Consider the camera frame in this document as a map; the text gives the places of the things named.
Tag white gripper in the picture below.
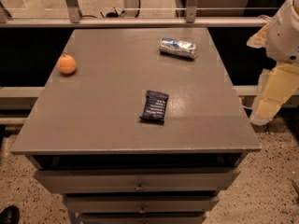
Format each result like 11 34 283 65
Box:
247 0 299 126

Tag dark blue rxbar wrapper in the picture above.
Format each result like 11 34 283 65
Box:
140 91 169 125

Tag silver blue redbull can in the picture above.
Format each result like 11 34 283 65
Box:
159 37 197 59

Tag grey drawer cabinet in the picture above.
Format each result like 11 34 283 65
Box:
10 27 262 224

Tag orange fruit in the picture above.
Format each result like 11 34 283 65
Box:
58 54 77 75

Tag bottom grey drawer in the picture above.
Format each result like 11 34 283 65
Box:
80 213 206 224

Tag grey drawer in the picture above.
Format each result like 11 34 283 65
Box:
35 168 240 194
64 195 219 214
80 213 206 224

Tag middle grey drawer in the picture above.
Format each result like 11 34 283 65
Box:
64 195 219 214

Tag top grey drawer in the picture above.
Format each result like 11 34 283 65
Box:
35 168 240 194

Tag black shoe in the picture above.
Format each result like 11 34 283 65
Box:
0 205 20 224

